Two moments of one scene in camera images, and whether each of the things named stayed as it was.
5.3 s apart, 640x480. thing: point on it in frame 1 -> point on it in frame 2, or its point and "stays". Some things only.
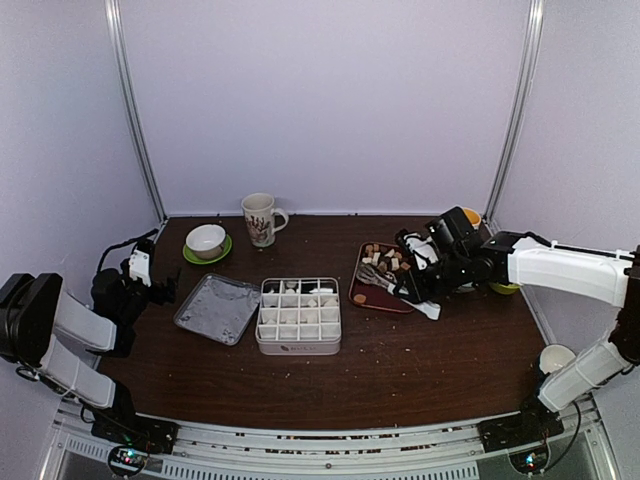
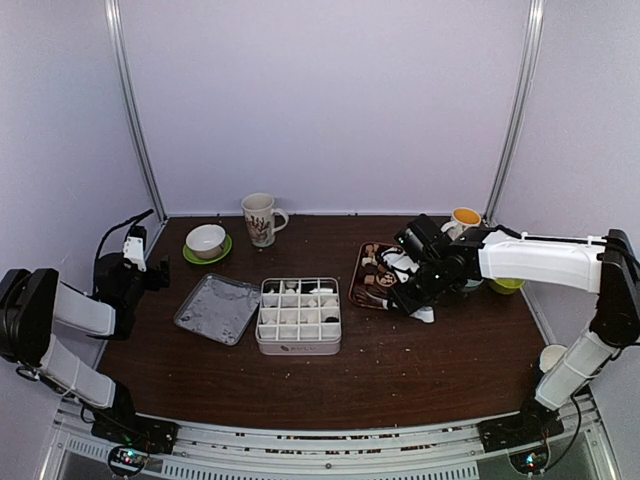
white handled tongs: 387,279 -> 425,314
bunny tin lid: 218,308 stays
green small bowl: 504,289 stays
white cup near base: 554,356 stays
